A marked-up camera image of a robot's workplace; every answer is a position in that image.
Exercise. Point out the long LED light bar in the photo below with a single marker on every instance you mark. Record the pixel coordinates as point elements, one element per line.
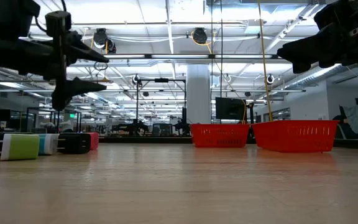
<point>179,56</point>

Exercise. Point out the person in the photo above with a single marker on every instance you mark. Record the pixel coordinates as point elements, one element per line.
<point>353,135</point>

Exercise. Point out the red slotted plastic basket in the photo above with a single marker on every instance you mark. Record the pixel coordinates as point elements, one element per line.
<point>219,137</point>
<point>294,137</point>

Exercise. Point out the black metal station frame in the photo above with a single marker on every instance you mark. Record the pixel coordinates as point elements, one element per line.
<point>137,105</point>

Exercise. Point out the pink wall charger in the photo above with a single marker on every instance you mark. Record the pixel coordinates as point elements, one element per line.
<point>94,141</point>

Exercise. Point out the black stand pole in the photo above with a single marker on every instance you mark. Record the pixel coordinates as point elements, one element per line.
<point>251,115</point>

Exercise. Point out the black background robot arm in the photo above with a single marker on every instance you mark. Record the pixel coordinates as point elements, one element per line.
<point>135,127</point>
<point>183,126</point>

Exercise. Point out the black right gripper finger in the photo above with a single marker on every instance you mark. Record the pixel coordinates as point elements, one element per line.
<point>306,51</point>
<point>334,15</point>

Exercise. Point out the white building column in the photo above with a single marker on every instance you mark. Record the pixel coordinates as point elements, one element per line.
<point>197,99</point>

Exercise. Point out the green white wall charger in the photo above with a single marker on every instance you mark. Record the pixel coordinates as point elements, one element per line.
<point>20,147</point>

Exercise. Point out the teal white wall charger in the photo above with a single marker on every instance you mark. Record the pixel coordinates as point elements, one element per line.
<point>50,144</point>

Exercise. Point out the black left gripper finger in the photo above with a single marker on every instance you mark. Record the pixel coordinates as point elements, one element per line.
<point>70,91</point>
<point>79,54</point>

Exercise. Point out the silver ventilation duct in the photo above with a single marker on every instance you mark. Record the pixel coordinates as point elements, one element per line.
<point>309,80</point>

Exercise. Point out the black wall charger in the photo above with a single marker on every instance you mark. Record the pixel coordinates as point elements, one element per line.
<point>75,143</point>

